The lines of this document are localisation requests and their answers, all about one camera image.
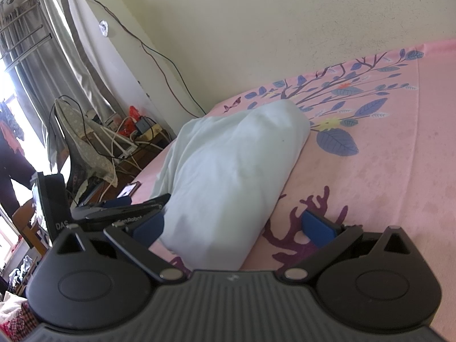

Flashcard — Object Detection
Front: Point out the white small garment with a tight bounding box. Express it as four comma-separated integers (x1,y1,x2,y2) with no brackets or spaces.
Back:
151,100,310,270

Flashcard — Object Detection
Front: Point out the pink floral bed sheet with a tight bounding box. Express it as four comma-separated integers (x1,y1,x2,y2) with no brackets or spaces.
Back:
133,40,456,342

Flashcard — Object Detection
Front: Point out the round white wall fitting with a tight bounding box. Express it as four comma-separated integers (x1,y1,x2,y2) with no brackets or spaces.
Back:
98,20,109,37

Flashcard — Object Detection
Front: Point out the smartphone on bed edge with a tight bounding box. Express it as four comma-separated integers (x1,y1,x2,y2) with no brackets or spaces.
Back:
117,182,141,198

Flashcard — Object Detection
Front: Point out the black wall cable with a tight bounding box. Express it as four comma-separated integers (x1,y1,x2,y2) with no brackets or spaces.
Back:
73,0,208,117

